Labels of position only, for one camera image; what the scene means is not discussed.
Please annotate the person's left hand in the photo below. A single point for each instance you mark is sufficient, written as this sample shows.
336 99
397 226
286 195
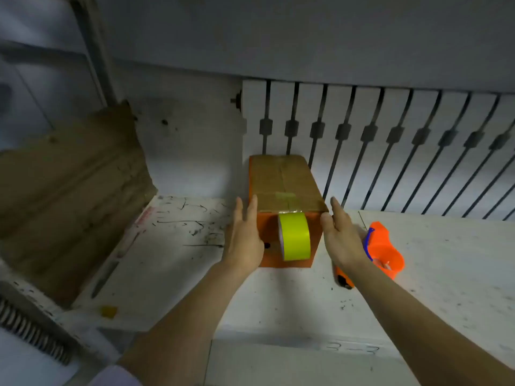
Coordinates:
241 245

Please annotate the person's right hand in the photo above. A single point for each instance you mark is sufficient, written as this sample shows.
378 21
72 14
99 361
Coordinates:
344 241

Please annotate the orange utility knife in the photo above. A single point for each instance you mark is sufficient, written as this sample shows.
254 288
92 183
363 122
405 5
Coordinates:
345 280

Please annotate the yellow tape roll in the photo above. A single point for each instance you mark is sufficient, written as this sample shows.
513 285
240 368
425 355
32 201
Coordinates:
295 237

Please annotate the orange cardboard box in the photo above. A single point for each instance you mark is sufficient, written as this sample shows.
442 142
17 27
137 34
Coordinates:
273 176

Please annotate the person's right forearm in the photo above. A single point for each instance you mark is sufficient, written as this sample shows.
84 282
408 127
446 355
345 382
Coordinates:
410 321

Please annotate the person's left forearm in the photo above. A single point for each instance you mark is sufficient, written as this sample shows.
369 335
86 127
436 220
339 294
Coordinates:
189 329

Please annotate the orange blue tape dispenser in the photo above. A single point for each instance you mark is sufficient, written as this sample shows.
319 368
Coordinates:
386 249

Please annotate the brown cardboard sheet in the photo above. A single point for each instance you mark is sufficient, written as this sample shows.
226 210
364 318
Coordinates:
68 196

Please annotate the red label sticker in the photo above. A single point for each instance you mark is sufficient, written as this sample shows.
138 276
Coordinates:
145 216

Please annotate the black radiator valve knob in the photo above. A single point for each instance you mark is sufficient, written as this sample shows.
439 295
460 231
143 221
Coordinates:
237 101

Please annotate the white slotted radiator panel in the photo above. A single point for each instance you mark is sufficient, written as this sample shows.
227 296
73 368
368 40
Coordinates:
277 104

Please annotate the white left sleeve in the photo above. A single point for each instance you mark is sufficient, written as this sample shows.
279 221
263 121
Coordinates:
114 377

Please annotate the white appliance with vent grille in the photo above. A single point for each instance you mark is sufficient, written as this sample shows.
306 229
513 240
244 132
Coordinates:
16 357

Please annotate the white perforated shelf post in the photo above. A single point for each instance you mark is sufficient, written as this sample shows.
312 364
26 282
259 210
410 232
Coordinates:
40 305

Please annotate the grey shelf post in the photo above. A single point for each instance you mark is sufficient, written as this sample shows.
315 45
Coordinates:
94 48

